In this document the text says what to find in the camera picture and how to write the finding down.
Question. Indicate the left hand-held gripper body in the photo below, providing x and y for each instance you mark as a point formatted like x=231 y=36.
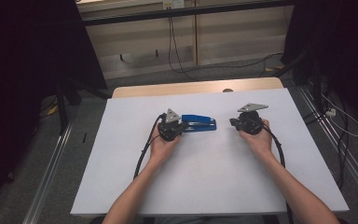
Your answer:
x=169 y=129

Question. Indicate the small black floor object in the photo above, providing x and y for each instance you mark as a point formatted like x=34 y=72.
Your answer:
x=84 y=137

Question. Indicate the beige cabinet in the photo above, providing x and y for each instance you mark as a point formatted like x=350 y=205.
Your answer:
x=239 y=37

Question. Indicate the white table sheet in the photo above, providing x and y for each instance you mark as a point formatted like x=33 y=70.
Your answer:
x=214 y=174

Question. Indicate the metal floor rail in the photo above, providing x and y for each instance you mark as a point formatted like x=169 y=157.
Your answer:
x=48 y=174
x=338 y=146

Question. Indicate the white wall socket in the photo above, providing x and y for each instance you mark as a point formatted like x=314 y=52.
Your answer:
x=173 y=4

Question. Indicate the black horizontal bar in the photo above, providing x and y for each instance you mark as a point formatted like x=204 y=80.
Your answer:
x=183 y=12

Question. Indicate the blue stapler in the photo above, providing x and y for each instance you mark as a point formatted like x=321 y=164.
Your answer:
x=200 y=123

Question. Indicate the person's left hand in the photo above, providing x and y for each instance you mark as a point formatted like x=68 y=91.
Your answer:
x=163 y=149

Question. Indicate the black curtain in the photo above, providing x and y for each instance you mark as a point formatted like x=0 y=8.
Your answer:
x=338 y=46
x=28 y=62

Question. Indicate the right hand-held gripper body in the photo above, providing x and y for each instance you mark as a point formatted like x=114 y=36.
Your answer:
x=250 y=121

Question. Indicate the white power adapter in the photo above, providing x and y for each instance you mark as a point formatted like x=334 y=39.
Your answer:
x=331 y=112

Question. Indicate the person's right hand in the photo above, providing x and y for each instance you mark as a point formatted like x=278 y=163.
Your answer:
x=259 y=144

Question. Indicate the black stand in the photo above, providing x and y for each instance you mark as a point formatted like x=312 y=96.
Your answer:
x=62 y=105
x=315 y=81

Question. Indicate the wooden table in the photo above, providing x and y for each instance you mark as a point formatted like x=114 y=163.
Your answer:
x=167 y=90

